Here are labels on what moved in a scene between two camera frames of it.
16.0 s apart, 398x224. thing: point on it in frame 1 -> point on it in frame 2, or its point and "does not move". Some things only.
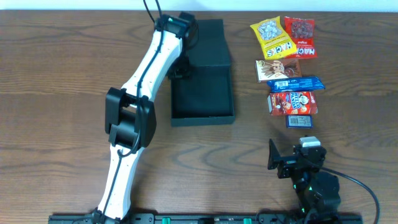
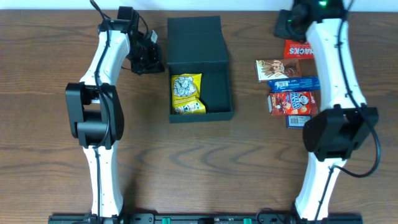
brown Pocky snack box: x=273 y=69 does not move
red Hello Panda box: x=292 y=103 does not move
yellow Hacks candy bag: x=275 y=41 -> x=185 y=91
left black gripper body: x=181 y=67 -> x=145 y=59
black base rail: x=197 y=219 does not move
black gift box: x=206 y=96 does not move
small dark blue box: x=300 y=121 does not move
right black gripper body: x=286 y=162 -> x=285 y=28
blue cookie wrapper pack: x=296 y=84 does not move
